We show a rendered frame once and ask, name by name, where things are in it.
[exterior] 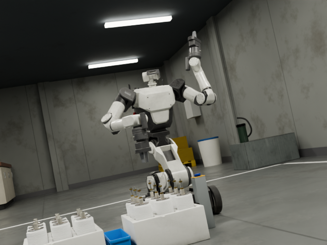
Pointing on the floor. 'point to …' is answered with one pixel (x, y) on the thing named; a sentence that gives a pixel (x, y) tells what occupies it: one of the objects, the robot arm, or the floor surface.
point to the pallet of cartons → (183, 152)
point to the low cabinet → (6, 185)
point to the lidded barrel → (210, 151)
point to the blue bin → (117, 237)
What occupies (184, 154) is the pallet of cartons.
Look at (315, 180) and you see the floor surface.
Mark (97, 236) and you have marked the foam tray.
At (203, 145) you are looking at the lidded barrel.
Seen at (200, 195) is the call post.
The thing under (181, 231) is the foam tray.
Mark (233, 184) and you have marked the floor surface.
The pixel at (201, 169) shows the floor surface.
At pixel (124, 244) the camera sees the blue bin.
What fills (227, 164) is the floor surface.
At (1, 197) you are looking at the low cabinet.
